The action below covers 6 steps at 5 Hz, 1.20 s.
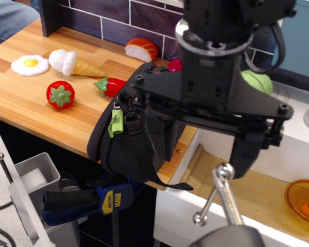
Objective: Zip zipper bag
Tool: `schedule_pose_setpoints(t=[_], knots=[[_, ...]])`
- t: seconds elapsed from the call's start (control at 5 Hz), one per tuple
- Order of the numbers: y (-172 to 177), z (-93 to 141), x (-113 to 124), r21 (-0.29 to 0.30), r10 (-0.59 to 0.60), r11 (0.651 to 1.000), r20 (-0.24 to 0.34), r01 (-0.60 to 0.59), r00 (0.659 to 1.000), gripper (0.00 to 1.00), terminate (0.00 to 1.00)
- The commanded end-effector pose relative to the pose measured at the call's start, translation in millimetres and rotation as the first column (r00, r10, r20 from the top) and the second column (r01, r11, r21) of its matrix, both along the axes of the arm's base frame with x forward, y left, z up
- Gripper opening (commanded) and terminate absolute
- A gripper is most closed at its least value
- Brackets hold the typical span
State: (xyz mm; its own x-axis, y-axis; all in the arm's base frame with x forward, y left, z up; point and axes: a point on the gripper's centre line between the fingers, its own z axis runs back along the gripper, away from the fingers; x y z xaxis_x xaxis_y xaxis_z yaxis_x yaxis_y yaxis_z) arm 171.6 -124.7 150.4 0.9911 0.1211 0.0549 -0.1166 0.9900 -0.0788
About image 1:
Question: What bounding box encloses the toy green cabbage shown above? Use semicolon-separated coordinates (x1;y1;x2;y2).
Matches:
241;69;273;95

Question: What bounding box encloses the toy ice cream cone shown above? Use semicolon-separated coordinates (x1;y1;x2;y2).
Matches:
48;49;106;78

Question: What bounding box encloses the orange transparent bowl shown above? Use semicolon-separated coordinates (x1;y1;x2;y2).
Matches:
285;180;309;223

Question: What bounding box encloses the toy red tomato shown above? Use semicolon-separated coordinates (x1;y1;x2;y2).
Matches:
46;81;75;109

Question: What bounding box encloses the black zipper bag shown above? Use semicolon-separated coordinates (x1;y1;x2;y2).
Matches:
87;62;193;190

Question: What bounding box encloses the toy fried egg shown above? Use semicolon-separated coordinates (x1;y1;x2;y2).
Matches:
11;55;49;77

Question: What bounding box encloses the white toy sink unit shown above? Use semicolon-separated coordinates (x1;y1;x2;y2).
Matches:
153;82;309;246

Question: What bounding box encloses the blue Irwin bar clamp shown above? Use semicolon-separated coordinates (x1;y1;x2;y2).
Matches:
42;173;146;227

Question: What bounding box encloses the light blue box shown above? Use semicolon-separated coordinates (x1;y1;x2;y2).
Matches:
276;1;309;77

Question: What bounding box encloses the toy salmon sushi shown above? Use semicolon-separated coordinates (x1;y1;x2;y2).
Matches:
125;38;158;62

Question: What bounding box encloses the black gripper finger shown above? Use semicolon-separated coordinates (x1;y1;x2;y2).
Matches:
143;107;186;162
230;129;283;179

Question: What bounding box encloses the green zipper pull tab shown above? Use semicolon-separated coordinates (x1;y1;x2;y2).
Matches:
108;109;124;138

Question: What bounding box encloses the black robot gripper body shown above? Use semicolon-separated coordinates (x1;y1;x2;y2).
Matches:
132;42;294;134

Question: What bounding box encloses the grey plastic bin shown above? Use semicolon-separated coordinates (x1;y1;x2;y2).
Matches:
15;153;80;246

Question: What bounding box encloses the grey metal frame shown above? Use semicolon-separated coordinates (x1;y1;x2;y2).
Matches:
0;136;55;246

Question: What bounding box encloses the person in blue jeans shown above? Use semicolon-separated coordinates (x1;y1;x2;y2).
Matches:
0;0;40;44

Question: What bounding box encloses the toy red chili pepper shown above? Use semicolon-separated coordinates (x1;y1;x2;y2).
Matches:
94;77;126;97

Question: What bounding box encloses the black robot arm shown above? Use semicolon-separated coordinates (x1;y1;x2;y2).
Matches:
132;1;296;178

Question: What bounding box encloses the toy red apple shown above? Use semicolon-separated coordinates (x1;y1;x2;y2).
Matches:
167;58;183;73

